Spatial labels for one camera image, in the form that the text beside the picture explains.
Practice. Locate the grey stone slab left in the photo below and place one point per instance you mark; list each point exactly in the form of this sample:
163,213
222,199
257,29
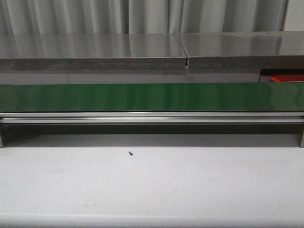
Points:
92,52

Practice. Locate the grey stone slab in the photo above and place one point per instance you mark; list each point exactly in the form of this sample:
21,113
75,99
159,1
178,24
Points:
248,50
92,52

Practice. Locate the green conveyor belt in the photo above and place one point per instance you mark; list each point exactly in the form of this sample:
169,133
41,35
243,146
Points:
153,97

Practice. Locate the grey stone slab right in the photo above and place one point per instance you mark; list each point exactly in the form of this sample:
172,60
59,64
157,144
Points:
248,50

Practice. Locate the red plastic tray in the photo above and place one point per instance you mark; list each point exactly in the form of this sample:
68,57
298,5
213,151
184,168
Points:
287,78

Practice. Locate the left metal conveyor leg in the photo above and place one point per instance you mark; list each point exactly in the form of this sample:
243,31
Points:
4,137

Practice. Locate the metal conveyor leg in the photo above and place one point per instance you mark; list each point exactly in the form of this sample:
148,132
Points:
301,143
4,137

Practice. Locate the right metal conveyor leg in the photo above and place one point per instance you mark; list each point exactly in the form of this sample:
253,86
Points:
301,143

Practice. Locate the grey pleated curtain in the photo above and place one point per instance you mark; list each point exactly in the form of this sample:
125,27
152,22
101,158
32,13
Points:
149,16

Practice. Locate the aluminium conveyor frame rail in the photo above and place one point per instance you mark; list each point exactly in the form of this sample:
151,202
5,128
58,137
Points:
152,118

